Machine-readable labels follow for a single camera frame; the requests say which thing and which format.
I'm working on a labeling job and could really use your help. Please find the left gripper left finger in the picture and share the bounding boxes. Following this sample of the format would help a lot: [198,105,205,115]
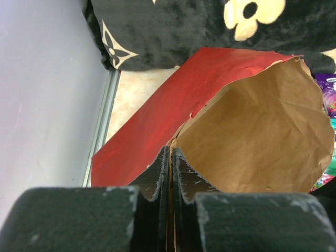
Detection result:
[1,146,169,251]

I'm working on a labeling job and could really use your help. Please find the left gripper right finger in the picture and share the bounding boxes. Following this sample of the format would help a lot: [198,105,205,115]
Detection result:
[171,148,335,251]

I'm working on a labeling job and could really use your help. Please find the red brown paper bag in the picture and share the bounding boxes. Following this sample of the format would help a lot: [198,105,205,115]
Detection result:
[91,48,334,192]

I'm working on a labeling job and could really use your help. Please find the purple candy packet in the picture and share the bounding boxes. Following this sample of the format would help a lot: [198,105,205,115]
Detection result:
[315,73,336,119]
[309,149,335,193]

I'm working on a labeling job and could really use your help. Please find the black flower pattern pillow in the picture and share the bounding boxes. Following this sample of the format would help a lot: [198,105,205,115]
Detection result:
[83,0,335,74]

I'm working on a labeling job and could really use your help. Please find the aluminium frame rail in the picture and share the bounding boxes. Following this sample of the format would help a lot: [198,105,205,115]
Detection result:
[82,70,120,187]

